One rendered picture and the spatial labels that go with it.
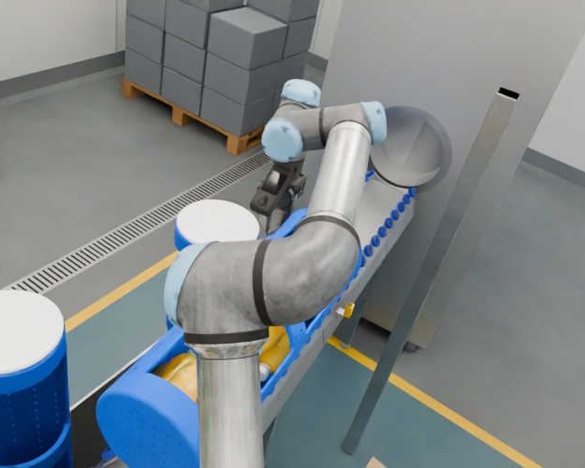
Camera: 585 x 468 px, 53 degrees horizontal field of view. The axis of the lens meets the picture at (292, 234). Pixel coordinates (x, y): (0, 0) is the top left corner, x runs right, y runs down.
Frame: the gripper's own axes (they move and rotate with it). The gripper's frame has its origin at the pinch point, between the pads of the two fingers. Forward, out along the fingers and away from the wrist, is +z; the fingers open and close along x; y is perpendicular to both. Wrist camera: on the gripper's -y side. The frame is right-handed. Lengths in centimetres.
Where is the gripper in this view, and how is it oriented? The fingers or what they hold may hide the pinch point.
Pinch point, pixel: (266, 231)
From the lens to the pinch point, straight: 132.6
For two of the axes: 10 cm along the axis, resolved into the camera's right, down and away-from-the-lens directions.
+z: -1.9, 7.7, 6.0
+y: 4.6, -4.7, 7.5
